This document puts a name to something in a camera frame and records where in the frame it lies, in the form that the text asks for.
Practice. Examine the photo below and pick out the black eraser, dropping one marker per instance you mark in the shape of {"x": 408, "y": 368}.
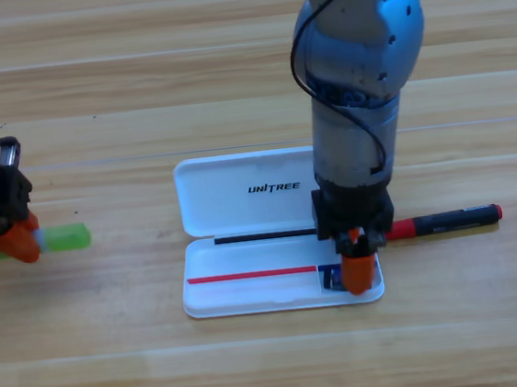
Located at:
{"x": 331, "y": 279}

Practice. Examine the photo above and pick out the red and black marker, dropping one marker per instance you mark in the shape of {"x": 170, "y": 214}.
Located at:
{"x": 442, "y": 221}

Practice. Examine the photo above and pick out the green highlighter pen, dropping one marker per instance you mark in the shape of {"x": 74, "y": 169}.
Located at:
{"x": 66, "y": 237}

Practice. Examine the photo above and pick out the white Unitree pencil case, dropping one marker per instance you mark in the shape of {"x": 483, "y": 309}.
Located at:
{"x": 247, "y": 259}

